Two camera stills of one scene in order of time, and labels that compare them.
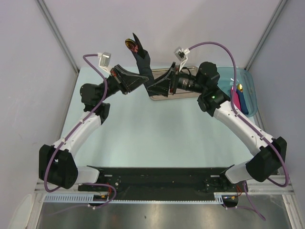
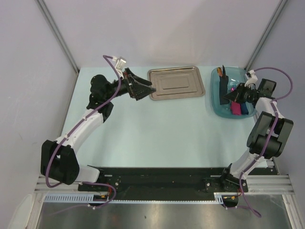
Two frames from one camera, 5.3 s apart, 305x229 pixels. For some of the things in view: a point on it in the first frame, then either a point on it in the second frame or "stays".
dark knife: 140,50 → 223,72
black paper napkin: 144,67 → 223,80
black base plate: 165,183 stays
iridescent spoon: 132,45 → 219,72
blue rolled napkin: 243,106 stays
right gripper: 161,87 → 237,93
